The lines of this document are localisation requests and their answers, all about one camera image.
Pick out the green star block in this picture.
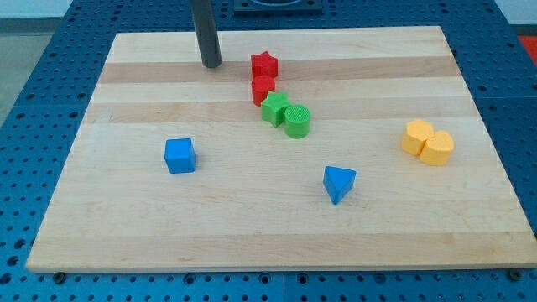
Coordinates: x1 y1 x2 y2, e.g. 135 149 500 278
261 91 291 128

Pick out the light wooden board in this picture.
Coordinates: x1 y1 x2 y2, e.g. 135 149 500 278
26 26 536 273

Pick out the red star block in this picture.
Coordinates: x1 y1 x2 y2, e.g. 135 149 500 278
251 51 279 78

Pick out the green cylinder block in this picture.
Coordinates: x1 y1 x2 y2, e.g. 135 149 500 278
284 105 310 139

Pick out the red cylinder block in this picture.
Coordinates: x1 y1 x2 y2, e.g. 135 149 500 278
251 75 276 107

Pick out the blue triangle block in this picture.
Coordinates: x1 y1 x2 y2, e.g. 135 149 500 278
323 166 357 205

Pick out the blue cube block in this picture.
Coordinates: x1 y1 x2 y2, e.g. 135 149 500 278
164 138 196 174

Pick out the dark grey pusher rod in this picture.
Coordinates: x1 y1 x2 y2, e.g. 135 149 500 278
190 0 222 69

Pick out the yellow hexagon block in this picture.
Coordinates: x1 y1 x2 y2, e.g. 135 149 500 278
401 119 435 156

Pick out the yellow heart block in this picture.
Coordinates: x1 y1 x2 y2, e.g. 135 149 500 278
419 130 455 166

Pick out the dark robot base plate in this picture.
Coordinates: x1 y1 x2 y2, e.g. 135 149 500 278
232 0 323 15

